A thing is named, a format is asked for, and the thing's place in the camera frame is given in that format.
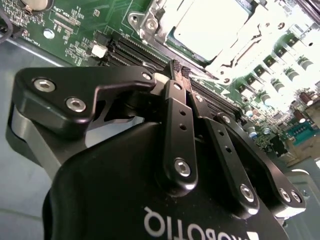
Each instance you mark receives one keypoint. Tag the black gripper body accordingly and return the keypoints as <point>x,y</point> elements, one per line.
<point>112,180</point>

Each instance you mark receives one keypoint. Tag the CPU with silver top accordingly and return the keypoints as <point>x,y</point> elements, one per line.
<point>200,30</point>

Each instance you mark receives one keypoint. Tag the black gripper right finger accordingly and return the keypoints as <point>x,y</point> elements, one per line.
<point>225,150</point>

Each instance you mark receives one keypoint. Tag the metal socket cover frame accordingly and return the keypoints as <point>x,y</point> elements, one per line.
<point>162,31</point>

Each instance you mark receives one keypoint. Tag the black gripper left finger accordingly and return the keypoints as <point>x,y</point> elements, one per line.
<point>62,82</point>

